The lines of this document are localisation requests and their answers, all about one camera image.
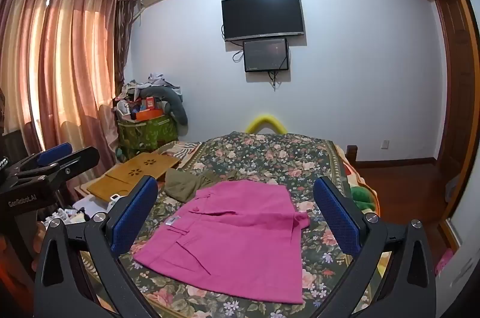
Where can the pink sheer curtain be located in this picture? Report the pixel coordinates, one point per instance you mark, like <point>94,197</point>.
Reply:
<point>63,70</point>

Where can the orange box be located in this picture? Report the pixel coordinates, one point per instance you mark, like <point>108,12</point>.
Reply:
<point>148,114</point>

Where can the olive green pants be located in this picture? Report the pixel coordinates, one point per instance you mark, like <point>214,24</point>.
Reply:
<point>183,185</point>

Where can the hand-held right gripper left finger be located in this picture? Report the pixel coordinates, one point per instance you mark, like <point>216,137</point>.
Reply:
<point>135,215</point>

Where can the pink pants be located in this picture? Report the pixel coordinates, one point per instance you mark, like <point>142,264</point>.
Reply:
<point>232,239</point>

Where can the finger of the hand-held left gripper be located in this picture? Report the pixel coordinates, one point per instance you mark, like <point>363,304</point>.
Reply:
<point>80,158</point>
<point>56,153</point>

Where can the yellow foam tube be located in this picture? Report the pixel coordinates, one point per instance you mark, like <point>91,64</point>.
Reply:
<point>266,119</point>

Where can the white small device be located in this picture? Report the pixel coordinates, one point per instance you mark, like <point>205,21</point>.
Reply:
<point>114,198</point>

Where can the brown patterned curtain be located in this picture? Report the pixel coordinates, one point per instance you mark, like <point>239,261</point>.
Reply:
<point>123,40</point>

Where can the green storage bag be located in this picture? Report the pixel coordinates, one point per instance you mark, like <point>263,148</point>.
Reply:
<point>146,136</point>

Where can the pink patterned item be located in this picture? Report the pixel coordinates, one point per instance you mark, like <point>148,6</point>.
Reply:
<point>445,261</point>

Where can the white wall socket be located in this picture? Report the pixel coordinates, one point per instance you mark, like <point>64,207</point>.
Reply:
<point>384,144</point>

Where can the wooden lap desk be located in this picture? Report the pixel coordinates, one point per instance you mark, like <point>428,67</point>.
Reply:
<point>127,172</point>

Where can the striped bed sheet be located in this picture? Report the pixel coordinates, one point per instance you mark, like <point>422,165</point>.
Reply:
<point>183,153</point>

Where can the large black wall television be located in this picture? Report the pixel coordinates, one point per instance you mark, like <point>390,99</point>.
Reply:
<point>262,14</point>

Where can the pile of clothes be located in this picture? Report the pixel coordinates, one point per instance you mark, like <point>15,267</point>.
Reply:
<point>150,82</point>

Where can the small black wall monitor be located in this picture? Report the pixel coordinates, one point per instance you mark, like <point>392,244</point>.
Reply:
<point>265,55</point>

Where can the grey long pillow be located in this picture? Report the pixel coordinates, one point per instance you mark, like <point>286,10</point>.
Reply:
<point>176,104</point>

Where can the wooden bed post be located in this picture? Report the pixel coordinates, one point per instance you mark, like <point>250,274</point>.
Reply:
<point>351,157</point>

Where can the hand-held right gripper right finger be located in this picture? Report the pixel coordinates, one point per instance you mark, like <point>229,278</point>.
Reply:
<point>337,217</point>

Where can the wooden door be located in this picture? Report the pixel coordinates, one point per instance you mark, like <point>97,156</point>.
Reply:
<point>452,78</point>

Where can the floral bed blanket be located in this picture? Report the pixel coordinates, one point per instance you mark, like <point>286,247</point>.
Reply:
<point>262,157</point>

